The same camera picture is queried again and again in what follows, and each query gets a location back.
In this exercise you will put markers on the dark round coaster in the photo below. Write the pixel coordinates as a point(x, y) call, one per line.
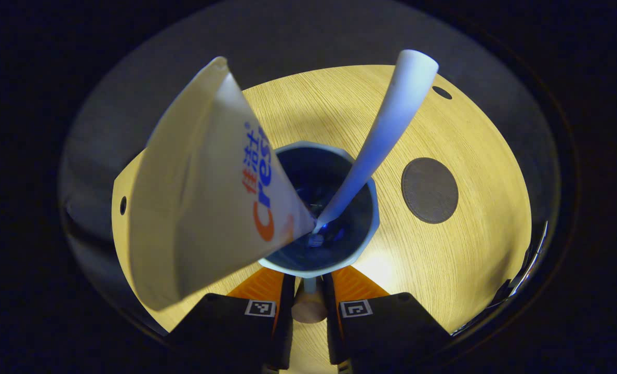
point(429, 190)

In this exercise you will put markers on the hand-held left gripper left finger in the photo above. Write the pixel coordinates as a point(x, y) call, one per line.
point(225, 332)

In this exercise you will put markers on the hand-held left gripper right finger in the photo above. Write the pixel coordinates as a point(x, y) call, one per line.
point(386, 332)

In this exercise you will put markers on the white toothpaste tube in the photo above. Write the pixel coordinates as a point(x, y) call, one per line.
point(199, 208)

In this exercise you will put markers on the wooden desktop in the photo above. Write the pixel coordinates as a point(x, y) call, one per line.
point(469, 249)

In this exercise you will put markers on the pale green cup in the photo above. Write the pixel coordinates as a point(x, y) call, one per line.
point(334, 249)

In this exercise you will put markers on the white toothbrush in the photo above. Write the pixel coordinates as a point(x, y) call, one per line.
point(391, 124)

